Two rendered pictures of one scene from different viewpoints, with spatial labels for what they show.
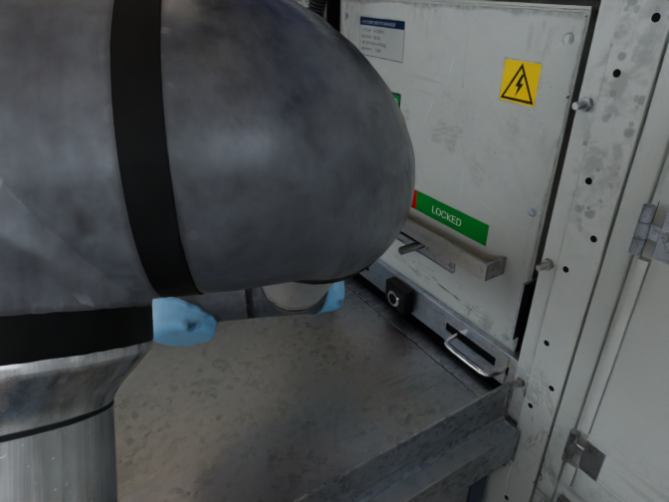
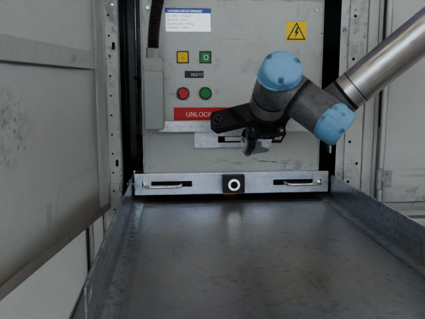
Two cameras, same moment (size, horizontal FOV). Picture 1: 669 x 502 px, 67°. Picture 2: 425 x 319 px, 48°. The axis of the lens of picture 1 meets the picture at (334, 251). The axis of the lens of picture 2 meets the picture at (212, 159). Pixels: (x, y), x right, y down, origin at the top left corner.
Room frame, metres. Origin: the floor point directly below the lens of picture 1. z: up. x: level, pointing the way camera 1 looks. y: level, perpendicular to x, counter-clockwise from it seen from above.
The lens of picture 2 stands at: (0.25, 1.04, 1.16)
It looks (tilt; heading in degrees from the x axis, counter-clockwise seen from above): 9 degrees down; 297
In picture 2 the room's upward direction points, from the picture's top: straight up
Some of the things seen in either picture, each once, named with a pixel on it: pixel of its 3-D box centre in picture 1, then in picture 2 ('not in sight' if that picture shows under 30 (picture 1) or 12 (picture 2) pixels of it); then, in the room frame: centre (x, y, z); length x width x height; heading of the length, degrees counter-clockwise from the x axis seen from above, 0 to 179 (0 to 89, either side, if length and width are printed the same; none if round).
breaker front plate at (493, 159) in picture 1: (418, 164); (233, 90); (0.79, -0.14, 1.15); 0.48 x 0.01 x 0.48; 32
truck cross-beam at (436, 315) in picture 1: (413, 290); (231, 181); (0.80, -0.15, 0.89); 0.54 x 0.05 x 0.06; 32
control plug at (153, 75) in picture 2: not in sight; (153, 93); (0.93, 0.03, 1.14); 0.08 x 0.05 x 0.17; 122
